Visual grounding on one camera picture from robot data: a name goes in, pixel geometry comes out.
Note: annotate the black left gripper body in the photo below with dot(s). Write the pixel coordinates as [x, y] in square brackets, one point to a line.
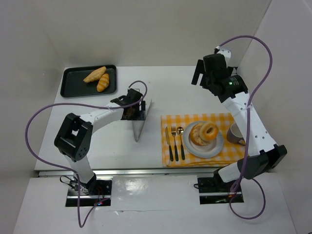
[142, 110]

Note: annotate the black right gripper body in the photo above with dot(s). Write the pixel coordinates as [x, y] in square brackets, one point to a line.
[203, 76]

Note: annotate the metal tongs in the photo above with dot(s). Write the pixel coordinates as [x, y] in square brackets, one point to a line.
[138, 125]

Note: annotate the orange ring donut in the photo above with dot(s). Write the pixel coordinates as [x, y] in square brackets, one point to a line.
[208, 131]

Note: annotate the sugared orange round cake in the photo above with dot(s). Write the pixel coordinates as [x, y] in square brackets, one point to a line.
[195, 136]

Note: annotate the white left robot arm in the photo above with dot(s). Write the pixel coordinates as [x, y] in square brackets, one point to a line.
[74, 136]

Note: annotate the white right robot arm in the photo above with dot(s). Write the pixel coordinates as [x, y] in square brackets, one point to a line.
[263, 153]

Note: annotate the striped bread roll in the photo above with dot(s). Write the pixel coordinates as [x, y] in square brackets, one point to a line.
[103, 82]

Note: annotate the yellow checkered cloth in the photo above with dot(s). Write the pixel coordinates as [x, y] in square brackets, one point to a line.
[229, 153]

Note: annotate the long flat pastry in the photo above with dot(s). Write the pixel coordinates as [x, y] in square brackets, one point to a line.
[95, 75]

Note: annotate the purple mug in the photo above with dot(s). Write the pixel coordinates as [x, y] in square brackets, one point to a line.
[235, 136]

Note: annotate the black baking tray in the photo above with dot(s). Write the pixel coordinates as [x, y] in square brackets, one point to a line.
[73, 86]

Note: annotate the white plate blue rim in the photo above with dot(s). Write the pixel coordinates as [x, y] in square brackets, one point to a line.
[208, 151]

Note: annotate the black handled knife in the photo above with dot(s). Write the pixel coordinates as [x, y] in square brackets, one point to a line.
[169, 144]

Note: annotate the black handled fork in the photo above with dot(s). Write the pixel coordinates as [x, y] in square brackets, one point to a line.
[173, 132]

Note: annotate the gold spoon black handle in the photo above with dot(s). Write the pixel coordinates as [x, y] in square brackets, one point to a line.
[180, 132]

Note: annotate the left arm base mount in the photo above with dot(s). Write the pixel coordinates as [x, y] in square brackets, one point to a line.
[100, 195]

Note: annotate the aluminium front rail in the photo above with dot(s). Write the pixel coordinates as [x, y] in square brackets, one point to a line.
[208, 171]

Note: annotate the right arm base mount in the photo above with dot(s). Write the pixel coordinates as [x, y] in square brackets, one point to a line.
[211, 193]

